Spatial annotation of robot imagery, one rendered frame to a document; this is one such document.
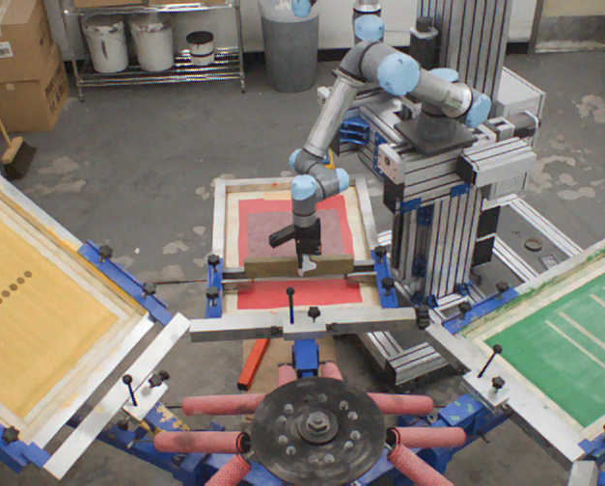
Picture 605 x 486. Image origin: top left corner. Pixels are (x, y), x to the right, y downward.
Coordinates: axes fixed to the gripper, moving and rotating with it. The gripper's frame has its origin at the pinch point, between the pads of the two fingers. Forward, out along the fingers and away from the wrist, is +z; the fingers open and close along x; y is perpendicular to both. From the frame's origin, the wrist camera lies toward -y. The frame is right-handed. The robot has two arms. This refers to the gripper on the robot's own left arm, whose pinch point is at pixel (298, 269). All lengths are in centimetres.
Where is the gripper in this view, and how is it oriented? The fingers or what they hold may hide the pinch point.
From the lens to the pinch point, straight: 246.9
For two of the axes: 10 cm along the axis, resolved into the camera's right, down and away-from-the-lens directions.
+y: 10.0, -0.6, 0.4
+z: 0.2, 7.7, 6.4
